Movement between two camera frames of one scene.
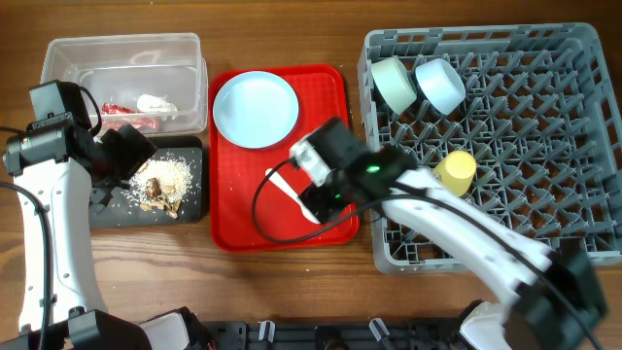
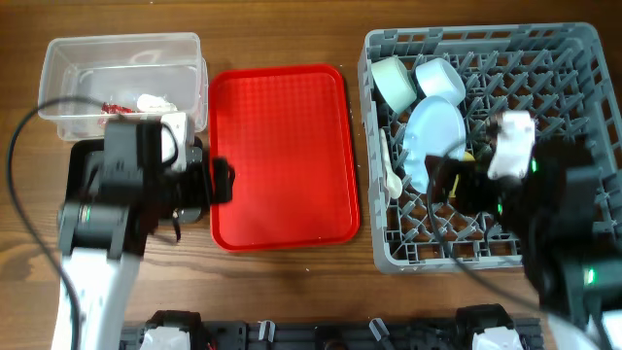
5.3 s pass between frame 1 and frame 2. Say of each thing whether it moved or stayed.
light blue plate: moved
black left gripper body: moved
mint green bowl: stayed
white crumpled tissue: stayed
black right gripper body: moved
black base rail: stayed
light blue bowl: stayed
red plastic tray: stayed
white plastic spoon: moved
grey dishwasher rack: stayed
